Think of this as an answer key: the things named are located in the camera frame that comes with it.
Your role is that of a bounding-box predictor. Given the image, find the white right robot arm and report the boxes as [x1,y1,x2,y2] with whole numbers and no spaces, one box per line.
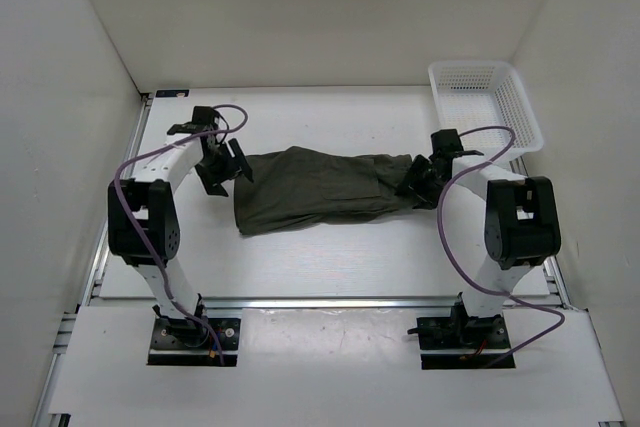
[232,131,560,347]

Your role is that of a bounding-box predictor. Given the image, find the white perforated plastic basket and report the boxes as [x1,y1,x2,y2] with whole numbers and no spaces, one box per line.
[428,60,544,162]

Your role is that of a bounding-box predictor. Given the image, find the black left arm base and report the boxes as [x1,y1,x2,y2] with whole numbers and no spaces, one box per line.
[147,317,241,368]

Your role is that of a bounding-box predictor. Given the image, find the dark label sticker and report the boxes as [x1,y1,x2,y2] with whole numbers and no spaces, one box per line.
[155,89,190,98]

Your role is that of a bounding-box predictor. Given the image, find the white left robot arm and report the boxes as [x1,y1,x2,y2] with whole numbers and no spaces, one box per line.
[107,132,251,347]

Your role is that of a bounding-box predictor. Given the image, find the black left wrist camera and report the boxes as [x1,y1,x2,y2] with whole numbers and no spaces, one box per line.
[167,106,221,136]

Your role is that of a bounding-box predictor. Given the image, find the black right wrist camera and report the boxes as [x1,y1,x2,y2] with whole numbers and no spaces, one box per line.
[431,129,483,159]

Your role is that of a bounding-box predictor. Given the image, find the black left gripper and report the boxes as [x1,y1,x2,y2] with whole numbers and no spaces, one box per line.
[194,138,252,197]

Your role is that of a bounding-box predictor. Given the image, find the olive green shorts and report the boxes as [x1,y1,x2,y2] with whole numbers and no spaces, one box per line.
[233,146,423,236]

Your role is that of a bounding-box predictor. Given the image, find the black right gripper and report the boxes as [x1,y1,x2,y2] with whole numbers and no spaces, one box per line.
[396,154,449,210]

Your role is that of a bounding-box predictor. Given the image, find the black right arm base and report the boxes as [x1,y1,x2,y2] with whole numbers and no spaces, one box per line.
[407,298,516,371]

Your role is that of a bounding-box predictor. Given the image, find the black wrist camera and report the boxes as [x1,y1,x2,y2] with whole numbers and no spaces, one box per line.
[167,106,221,136]
[431,129,483,159]

